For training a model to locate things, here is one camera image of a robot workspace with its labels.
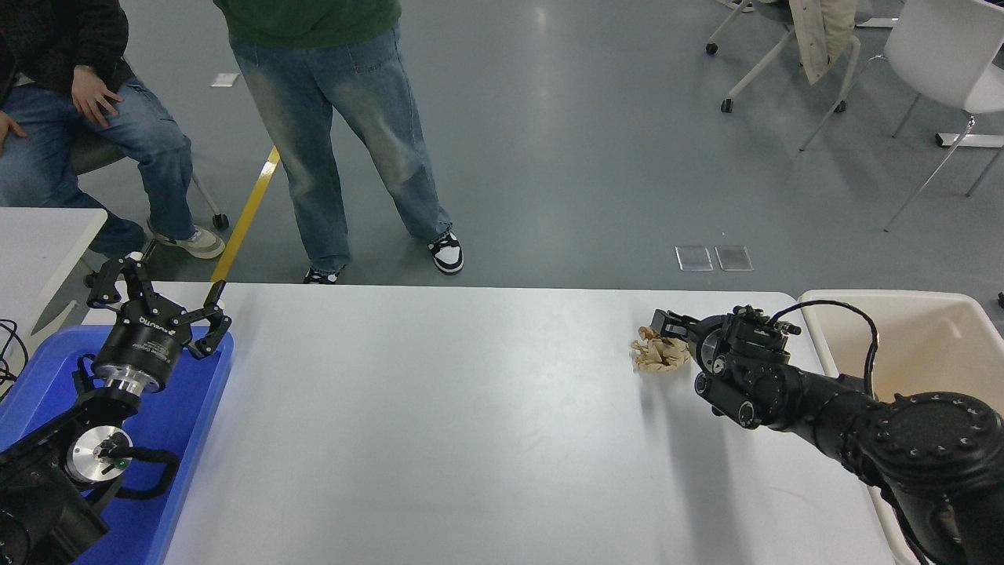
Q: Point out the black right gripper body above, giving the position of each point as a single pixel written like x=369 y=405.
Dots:
x=698 y=331

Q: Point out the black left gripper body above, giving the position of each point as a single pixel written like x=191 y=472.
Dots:
x=145 y=349

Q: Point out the tan paper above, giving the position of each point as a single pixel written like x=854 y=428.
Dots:
x=655 y=361

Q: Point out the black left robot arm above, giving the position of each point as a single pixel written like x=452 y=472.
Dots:
x=39 y=502

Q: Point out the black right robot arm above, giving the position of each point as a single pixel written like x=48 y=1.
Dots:
x=823 y=400

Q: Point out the seated person's left hand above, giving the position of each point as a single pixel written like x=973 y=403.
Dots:
x=92 y=94

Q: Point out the seated person's right hand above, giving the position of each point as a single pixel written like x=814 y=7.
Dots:
x=8 y=125

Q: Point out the clear floor plate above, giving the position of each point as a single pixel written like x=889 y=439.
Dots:
x=693 y=258
x=733 y=257

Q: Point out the blue plastic tray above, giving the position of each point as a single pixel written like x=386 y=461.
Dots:
x=180 y=424

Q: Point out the white side table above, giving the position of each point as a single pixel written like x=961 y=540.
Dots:
x=39 y=251

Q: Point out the grey office chair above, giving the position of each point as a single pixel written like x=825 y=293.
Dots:
x=94 y=153

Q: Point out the seated person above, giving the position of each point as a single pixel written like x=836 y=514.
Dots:
x=118 y=133

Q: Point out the white paper scrap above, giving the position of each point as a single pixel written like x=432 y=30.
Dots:
x=224 y=79

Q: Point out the large pale bin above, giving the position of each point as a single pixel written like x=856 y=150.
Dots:
x=933 y=345

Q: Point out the standing person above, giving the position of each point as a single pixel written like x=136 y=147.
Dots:
x=329 y=94

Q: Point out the white rolling chair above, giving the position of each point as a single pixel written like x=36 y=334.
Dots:
x=757 y=67

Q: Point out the beige coat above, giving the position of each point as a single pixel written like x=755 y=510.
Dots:
x=820 y=35

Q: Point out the person with white shoes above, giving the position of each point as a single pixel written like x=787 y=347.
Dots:
x=736 y=5

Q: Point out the white furniture base bar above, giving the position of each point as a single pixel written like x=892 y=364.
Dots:
x=969 y=140

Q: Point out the white plastic chair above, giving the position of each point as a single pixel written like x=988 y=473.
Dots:
x=949 y=55

